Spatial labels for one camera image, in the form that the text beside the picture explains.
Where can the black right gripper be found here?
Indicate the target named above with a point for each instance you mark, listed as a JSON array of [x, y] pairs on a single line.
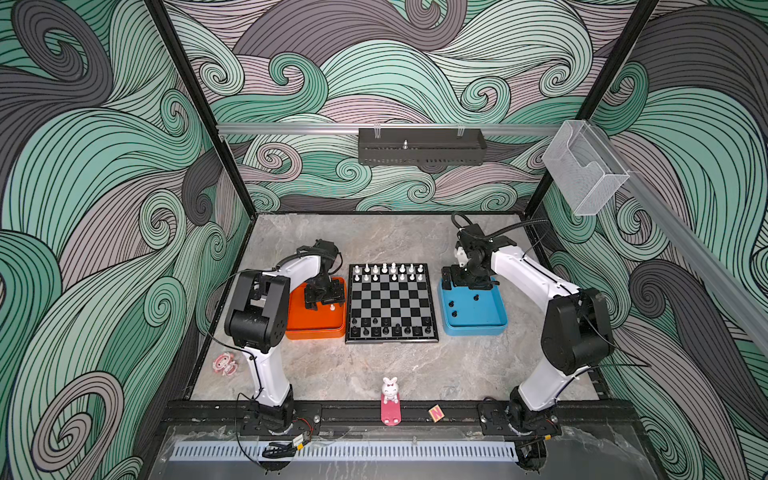
[[454, 269]]

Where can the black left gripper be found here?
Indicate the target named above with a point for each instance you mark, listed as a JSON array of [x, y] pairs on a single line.
[[336, 295]]

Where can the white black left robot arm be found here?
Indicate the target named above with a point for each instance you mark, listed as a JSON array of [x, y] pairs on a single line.
[[257, 317]]

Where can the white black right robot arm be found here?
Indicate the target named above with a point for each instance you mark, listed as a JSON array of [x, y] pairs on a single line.
[[576, 334]]

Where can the black white chess board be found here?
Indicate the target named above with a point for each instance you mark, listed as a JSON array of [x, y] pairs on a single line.
[[390, 303]]

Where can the orange plastic tray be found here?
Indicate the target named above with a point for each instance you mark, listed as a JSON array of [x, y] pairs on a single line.
[[327, 321]]

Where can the blue plastic tray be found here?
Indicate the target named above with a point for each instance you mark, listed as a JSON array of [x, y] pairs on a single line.
[[468, 312]]

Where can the pink white plush toy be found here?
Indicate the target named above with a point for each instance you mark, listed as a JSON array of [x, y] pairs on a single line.
[[225, 364]]

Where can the white rabbit figurine pink stand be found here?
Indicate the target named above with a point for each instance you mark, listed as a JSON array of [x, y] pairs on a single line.
[[390, 402]]

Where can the small orange letter block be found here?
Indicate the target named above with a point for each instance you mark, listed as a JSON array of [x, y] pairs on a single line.
[[436, 413]]

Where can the clear acrylic wall holder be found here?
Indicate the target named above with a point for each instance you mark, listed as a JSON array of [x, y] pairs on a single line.
[[585, 167]]

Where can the black perforated wall shelf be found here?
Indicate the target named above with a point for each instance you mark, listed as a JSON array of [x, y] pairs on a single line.
[[428, 148]]

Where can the silver aluminium rail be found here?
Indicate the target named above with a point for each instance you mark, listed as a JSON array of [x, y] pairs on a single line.
[[306, 128]]

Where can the white slotted cable duct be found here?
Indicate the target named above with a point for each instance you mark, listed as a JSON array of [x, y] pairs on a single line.
[[456, 451]]

